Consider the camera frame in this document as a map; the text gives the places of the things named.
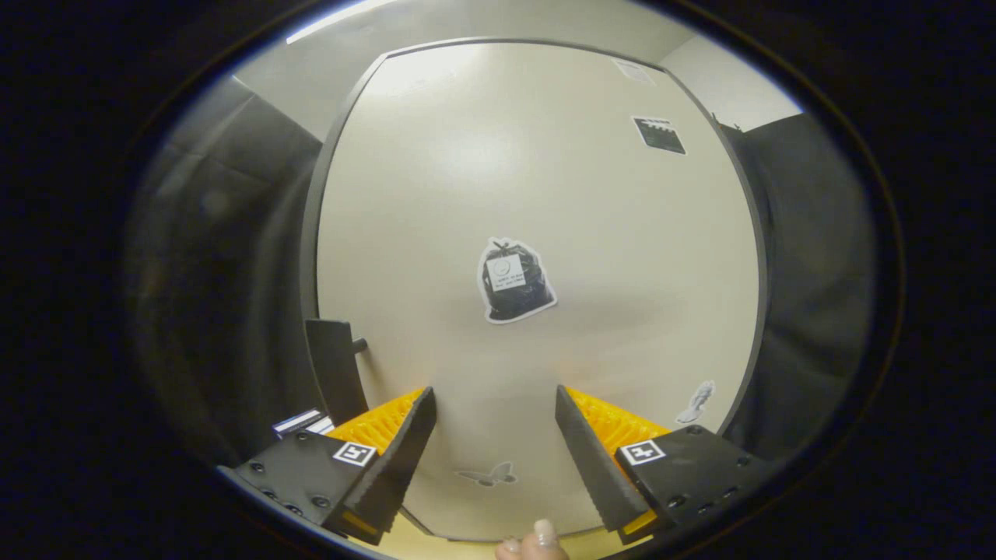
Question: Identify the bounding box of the black door handle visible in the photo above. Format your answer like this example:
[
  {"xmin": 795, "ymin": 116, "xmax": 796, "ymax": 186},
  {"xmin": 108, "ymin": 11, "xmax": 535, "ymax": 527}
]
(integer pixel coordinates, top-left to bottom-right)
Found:
[{"xmin": 305, "ymin": 317, "xmax": 370, "ymax": 427}]

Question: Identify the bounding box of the grey shoe cabinet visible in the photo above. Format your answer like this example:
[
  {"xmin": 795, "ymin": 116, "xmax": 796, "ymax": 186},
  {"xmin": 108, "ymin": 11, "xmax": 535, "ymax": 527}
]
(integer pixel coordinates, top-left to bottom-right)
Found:
[{"xmin": 298, "ymin": 35, "xmax": 771, "ymax": 545}]

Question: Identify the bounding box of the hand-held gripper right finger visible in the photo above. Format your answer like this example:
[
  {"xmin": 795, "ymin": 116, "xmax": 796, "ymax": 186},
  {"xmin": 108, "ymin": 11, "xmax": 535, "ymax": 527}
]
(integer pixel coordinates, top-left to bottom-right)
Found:
[{"xmin": 555, "ymin": 383, "xmax": 771, "ymax": 547}]

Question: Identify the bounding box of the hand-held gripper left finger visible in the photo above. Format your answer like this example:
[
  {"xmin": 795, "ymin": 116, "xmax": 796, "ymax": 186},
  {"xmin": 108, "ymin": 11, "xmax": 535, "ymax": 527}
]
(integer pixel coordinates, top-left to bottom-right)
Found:
[{"xmin": 232, "ymin": 387, "xmax": 438, "ymax": 547}]

